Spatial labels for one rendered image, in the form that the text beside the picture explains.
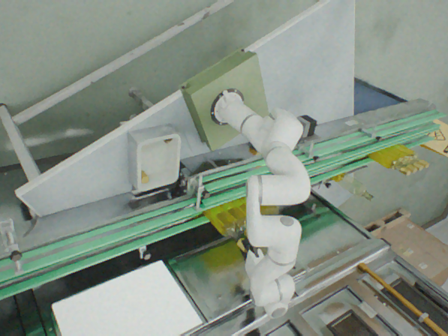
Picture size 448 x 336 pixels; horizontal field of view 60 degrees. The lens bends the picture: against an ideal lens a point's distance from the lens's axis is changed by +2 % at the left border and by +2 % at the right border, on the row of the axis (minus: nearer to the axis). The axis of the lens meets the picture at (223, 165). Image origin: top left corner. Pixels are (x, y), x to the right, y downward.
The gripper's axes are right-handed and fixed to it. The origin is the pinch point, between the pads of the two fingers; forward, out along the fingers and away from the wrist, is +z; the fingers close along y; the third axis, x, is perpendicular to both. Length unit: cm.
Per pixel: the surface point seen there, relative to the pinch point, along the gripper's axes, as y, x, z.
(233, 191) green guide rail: 6.3, -3.5, 25.9
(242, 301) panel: -11.8, 5.1, -14.0
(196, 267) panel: -12.4, 17.1, 5.4
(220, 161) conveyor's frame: 15.5, -0.4, 35.8
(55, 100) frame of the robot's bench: 24, 64, 85
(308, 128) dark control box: 20, -50, 50
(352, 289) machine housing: -15.9, -41.5, -17.1
